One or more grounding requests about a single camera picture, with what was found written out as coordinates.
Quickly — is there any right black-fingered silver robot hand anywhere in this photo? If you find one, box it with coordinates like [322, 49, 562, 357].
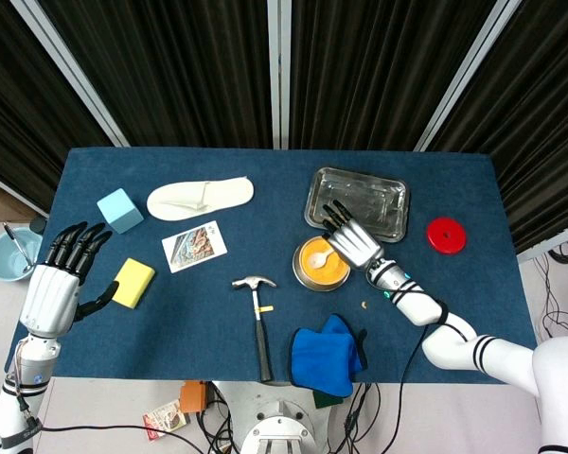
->
[321, 200, 385, 272]

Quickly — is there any yellow sponge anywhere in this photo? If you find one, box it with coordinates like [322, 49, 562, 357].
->
[111, 257, 156, 310]

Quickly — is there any white plastic spoon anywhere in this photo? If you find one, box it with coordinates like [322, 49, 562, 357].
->
[309, 249, 342, 271]

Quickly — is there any black floor cable bundle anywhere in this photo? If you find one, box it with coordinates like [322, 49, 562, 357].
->
[534, 236, 568, 340]

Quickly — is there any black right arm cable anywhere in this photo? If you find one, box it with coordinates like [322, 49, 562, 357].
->
[385, 279, 470, 450]

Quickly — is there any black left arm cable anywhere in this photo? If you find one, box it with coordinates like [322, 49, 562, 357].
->
[13, 392, 204, 454]

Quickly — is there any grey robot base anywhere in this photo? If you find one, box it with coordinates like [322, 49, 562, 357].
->
[239, 380, 332, 454]

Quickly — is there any light blue plastic bowl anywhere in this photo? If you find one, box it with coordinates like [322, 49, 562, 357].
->
[0, 226, 44, 284]

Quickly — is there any left black-fingered silver robot hand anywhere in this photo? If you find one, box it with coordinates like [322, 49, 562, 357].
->
[18, 220, 120, 339]

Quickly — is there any metal bowl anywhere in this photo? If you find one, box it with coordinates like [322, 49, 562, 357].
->
[292, 235, 352, 292]

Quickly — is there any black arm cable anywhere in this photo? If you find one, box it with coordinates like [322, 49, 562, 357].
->
[13, 392, 204, 454]
[385, 279, 470, 450]

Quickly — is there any black curtain panel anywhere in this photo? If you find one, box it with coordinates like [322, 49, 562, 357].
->
[0, 0, 113, 214]
[37, 0, 274, 148]
[288, 0, 498, 151]
[428, 0, 568, 254]

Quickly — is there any red printed snack packet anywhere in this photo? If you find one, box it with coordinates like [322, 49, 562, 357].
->
[142, 399, 191, 443]

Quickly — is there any printed photo card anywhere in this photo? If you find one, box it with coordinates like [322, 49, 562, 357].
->
[161, 219, 229, 274]

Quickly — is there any brown cardboard box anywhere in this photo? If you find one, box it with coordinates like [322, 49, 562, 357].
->
[0, 177, 34, 223]

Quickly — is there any black-handled claw hammer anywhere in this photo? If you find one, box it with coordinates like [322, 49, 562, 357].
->
[231, 275, 278, 383]

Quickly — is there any blue microfibre cloth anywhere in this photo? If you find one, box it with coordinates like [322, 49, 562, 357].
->
[289, 313, 369, 398]

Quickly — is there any rectangular metal tray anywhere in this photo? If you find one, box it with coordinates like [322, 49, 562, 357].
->
[304, 166, 411, 244]

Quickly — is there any white frame post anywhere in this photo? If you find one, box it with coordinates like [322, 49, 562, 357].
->
[266, 0, 293, 150]
[414, 0, 522, 152]
[9, 0, 132, 148]

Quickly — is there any dark blue table cover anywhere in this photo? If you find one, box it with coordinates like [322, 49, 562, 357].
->
[4, 146, 539, 385]

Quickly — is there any red round disc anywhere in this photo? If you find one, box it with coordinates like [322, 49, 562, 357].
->
[425, 217, 468, 255]

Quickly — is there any white slipper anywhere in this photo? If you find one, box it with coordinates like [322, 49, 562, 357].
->
[146, 176, 256, 221]

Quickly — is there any light blue cube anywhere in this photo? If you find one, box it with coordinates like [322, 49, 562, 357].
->
[96, 187, 145, 235]

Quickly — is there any orange box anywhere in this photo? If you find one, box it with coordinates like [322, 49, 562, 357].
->
[178, 380, 208, 414]

